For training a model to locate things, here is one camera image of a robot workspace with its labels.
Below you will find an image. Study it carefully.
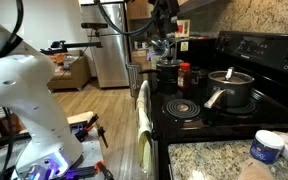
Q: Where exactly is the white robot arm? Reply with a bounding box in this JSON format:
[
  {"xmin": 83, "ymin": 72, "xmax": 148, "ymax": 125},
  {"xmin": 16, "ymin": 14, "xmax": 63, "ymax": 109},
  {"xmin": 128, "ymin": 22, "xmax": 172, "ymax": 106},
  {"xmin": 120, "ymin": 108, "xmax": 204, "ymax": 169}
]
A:
[{"xmin": 0, "ymin": 25, "xmax": 82, "ymax": 179}]

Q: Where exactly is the black pot far side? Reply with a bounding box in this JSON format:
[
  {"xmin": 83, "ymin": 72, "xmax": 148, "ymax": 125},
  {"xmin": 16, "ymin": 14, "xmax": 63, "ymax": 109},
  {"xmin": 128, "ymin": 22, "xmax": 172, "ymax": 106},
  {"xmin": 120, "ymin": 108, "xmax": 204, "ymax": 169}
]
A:
[{"xmin": 140, "ymin": 57, "xmax": 182, "ymax": 94}]

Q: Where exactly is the black electric stove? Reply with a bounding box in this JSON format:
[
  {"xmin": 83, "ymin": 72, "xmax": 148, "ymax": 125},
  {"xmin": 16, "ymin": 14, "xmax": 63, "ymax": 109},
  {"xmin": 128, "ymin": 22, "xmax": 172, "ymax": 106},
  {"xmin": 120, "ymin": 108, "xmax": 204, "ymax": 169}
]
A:
[{"xmin": 149, "ymin": 31, "xmax": 288, "ymax": 180}]

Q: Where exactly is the cream dish towel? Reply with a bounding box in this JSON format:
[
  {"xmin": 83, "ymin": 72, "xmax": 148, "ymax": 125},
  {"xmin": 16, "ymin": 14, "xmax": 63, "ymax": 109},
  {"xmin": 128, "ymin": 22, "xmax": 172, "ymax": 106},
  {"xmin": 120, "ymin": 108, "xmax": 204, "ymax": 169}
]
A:
[{"xmin": 136, "ymin": 80, "xmax": 152, "ymax": 176}]

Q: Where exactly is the front left coil burner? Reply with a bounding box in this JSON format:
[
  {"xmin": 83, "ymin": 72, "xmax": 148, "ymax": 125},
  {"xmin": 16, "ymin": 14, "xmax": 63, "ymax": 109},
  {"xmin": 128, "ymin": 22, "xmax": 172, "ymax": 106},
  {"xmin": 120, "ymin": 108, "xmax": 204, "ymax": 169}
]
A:
[{"xmin": 162, "ymin": 99, "xmax": 200, "ymax": 120}]

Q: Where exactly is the red-capped spice jar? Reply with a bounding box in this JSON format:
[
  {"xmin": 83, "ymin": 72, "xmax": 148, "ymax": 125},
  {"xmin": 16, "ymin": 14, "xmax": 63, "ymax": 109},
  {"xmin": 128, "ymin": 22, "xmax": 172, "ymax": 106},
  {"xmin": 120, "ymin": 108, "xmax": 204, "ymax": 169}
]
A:
[{"xmin": 178, "ymin": 62, "xmax": 192, "ymax": 89}]

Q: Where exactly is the stainless steel refrigerator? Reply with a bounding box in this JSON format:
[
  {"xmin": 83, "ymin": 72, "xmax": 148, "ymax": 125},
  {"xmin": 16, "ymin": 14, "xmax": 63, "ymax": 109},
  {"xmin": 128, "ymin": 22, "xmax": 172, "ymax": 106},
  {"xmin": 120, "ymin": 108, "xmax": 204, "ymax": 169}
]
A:
[{"xmin": 81, "ymin": 3, "xmax": 129, "ymax": 88}]

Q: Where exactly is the dark-capped spice jar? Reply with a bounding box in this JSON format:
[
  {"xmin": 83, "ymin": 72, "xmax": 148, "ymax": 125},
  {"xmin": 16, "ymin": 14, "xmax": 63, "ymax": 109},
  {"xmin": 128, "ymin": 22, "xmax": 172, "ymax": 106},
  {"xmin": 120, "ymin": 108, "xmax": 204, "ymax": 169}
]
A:
[{"xmin": 191, "ymin": 66, "xmax": 200, "ymax": 84}]

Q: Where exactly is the brown sofa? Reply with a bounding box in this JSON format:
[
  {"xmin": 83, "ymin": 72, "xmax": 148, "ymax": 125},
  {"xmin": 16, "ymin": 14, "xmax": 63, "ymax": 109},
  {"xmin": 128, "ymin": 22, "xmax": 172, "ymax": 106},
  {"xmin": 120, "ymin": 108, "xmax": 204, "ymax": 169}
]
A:
[{"xmin": 47, "ymin": 50, "xmax": 91, "ymax": 91}]

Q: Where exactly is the blue white-lidded jar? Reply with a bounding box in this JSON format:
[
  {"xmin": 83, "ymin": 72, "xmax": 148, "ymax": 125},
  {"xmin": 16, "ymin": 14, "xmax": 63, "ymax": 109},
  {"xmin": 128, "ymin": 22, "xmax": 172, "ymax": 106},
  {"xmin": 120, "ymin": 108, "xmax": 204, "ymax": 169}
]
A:
[{"xmin": 250, "ymin": 130, "xmax": 285, "ymax": 164}]

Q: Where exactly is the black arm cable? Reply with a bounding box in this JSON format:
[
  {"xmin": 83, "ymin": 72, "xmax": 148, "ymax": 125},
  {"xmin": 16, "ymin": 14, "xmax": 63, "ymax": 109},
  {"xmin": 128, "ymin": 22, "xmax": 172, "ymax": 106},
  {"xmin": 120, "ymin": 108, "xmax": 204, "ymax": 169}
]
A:
[{"xmin": 93, "ymin": 0, "xmax": 162, "ymax": 38}]

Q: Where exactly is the black camera on boom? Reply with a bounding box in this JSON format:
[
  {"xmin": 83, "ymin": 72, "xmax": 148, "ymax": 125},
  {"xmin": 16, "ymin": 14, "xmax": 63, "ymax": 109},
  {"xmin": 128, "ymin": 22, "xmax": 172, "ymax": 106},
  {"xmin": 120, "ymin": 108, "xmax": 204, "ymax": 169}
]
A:
[{"xmin": 81, "ymin": 22, "xmax": 108, "ymax": 30}]

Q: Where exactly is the dark pot with steel handle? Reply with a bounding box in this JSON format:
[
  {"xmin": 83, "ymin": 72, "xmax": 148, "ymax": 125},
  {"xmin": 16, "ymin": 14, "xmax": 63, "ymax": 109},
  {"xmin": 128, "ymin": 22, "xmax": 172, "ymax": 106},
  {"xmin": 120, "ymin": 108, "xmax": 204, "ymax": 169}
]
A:
[{"xmin": 204, "ymin": 67, "xmax": 255, "ymax": 109}]

